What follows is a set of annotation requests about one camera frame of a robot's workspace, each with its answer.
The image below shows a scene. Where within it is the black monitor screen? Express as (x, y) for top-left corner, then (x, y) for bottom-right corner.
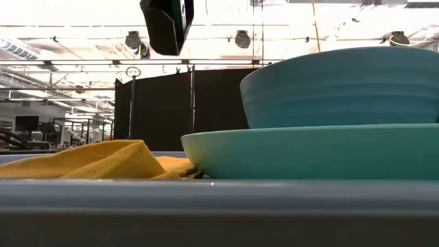
(14, 115), (40, 133)

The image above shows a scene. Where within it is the ribbed ventilation duct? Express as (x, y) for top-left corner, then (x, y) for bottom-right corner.
(0, 36), (39, 62)

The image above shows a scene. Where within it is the horizontal overhead rail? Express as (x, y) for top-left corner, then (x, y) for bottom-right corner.
(0, 58), (282, 67)

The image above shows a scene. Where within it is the red and black hanging reel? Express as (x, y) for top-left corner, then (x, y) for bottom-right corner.
(134, 41), (152, 60)

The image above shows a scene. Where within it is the black partition screen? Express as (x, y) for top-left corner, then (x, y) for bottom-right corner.
(112, 67), (258, 153)

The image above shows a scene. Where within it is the teal bowl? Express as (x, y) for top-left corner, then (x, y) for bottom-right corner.
(239, 46), (439, 130)

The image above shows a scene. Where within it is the pole with round sign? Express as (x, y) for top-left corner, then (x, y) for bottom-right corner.
(125, 66), (142, 134)

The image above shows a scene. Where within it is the yellow cable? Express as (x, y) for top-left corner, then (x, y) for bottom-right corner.
(311, 0), (321, 52)

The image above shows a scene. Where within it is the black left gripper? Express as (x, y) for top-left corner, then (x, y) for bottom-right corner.
(139, 0), (195, 57)

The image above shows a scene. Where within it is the yellow cloth napkin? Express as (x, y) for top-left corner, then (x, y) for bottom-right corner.
(0, 139), (203, 180)

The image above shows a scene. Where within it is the teal plate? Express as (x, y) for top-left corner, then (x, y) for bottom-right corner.
(180, 123), (439, 180)

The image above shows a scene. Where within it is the black ceiling cable reel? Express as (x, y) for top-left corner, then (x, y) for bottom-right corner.
(124, 30), (143, 50)
(234, 30), (252, 49)
(388, 30), (411, 49)

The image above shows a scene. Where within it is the blue plastic tray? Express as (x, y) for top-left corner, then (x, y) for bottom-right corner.
(0, 150), (439, 217)

